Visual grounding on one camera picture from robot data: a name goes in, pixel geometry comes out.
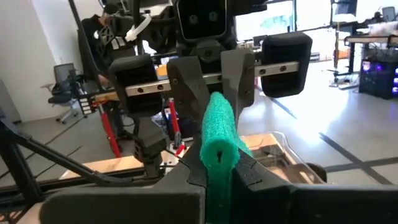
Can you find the person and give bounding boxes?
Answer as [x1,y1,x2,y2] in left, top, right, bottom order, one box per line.
[81,2,139,90]

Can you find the black leg desk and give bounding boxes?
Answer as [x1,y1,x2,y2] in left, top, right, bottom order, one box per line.
[343,33,398,76]

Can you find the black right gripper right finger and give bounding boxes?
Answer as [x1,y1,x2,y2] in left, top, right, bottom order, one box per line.
[231,148,398,224]

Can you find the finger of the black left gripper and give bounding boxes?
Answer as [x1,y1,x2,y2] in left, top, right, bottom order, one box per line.
[167,55,211,128]
[220,49,256,128]

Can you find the grey office chair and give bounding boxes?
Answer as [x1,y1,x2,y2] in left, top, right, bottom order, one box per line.
[42,63,83,125]

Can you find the black aluminium table frame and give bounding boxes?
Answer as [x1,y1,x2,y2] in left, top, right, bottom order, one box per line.
[0,0,187,224]

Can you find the black computer tower purple lights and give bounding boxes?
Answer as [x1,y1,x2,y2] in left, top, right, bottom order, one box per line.
[358,58,398,101]

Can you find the teal elastic bandage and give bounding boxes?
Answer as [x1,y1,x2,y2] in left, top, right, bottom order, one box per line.
[199,91,252,224]

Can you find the red bar clamp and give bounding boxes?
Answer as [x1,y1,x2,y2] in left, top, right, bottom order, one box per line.
[98,103,123,159]
[167,98,188,157]

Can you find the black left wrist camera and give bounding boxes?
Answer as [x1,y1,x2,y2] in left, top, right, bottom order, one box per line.
[176,0,228,43]

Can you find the clear plastic bin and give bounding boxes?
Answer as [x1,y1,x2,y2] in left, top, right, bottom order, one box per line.
[242,131,327,185]

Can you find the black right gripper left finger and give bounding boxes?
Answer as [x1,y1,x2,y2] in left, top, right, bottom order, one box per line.
[39,138,208,224]

